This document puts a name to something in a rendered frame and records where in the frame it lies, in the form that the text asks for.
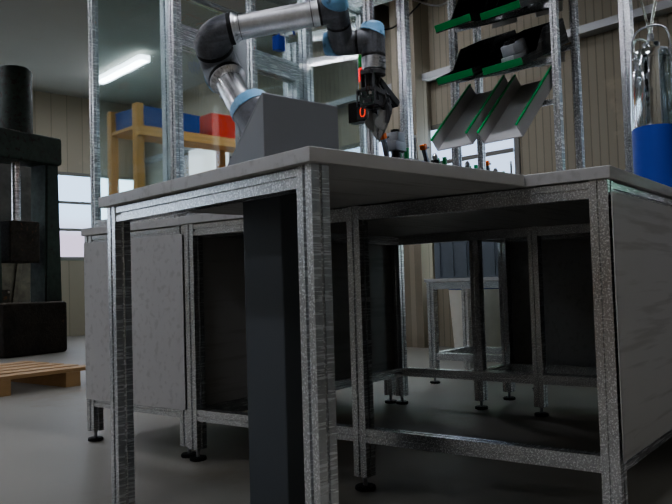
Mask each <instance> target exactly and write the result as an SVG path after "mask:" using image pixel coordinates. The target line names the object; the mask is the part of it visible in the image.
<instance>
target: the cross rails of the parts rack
mask: <svg viewBox="0 0 672 504"><path fill-rule="evenodd" d="M546 9H549V0H541V1H538V2H536V3H533V4H531V5H529V6H528V8H524V9H519V10H516V11H513V12H510V13H507V14H504V15H501V16H498V17H495V18H492V19H489V20H486V21H483V22H482V20H479V21H475V22H471V23H467V24H464V25H461V26H458V27H455V32H456V33H457V32H461V31H464V30H468V29H472V28H476V27H480V26H484V25H488V24H492V23H496V22H499V21H503V20H507V19H511V18H515V17H519V16H523V15H527V14H531V13H534V12H538V11H542V10H546ZM569 50H571V44H569V45H564V46H560V52H565V51H569ZM546 64H551V57H549V58H544V59H540V60H535V61H532V62H530V63H528V64H526V65H524V66H521V67H517V68H514V69H510V70H506V71H503V72H499V73H495V74H492V75H488V76H484V75H483V72H482V73H480V74H478V75H476V76H474V77H470V78H466V79H463V80H459V81H457V83H461V82H466V81H471V80H475V79H480V78H485V77H490V76H494V75H499V74H504V73H508V72H513V71H518V70H523V69H527V68H532V67H537V66H542V65H546Z"/></svg>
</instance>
